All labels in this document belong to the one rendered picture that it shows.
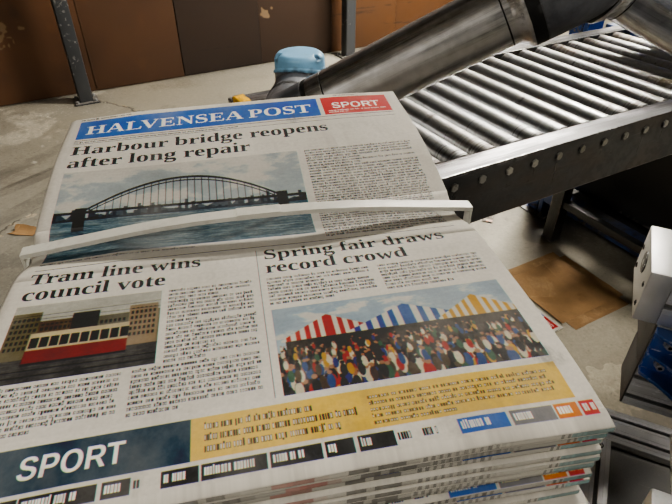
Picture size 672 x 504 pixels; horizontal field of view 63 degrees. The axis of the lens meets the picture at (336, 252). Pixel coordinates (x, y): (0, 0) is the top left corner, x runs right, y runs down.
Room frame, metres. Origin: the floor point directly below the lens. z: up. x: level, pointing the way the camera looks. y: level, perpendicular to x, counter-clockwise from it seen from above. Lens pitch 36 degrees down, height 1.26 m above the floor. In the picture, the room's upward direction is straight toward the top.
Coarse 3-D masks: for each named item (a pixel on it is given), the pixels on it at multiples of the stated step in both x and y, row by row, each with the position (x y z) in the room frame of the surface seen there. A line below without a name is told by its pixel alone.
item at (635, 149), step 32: (576, 128) 1.05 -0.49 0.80; (608, 128) 1.05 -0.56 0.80; (640, 128) 1.10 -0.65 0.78; (480, 160) 0.91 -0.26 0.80; (512, 160) 0.92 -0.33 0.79; (544, 160) 0.96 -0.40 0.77; (576, 160) 1.01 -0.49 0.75; (608, 160) 1.06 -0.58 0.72; (640, 160) 1.12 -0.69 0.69; (448, 192) 0.85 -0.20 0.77; (480, 192) 0.89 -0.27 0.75; (512, 192) 0.93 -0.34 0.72; (544, 192) 0.98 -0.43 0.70
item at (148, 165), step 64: (128, 128) 0.42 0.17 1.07; (192, 128) 0.42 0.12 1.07; (256, 128) 0.42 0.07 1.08; (320, 128) 0.42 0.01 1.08; (384, 128) 0.42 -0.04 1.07; (64, 192) 0.33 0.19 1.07; (128, 192) 0.34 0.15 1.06; (192, 192) 0.34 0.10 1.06; (256, 192) 0.34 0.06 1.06; (320, 192) 0.34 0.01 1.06; (384, 192) 0.34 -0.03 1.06
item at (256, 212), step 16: (240, 208) 0.30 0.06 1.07; (256, 208) 0.30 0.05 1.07; (272, 208) 0.30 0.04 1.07; (288, 208) 0.30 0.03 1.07; (304, 208) 0.30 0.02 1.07; (320, 208) 0.30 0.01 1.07; (336, 208) 0.30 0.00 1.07; (352, 208) 0.30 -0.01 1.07; (368, 208) 0.31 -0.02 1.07; (384, 208) 0.31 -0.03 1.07; (400, 208) 0.31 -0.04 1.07; (416, 208) 0.31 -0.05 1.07; (432, 208) 0.32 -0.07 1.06; (448, 208) 0.32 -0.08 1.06; (464, 208) 0.32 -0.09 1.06; (144, 224) 0.29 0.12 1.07; (160, 224) 0.28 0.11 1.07; (176, 224) 0.28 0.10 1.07; (192, 224) 0.29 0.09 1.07; (64, 240) 0.28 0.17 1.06; (80, 240) 0.28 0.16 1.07; (96, 240) 0.27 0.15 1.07; (112, 240) 0.28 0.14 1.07; (32, 256) 0.27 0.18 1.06
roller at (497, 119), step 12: (444, 96) 1.26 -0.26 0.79; (456, 96) 1.24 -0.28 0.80; (468, 108) 1.19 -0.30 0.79; (480, 108) 1.17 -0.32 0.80; (492, 120) 1.12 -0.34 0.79; (504, 120) 1.10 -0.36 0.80; (516, 120) 1.10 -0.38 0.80; (516, 132) 1.06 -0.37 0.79; (528, 132) 1.04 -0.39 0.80; (540, 132) 1.04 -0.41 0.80
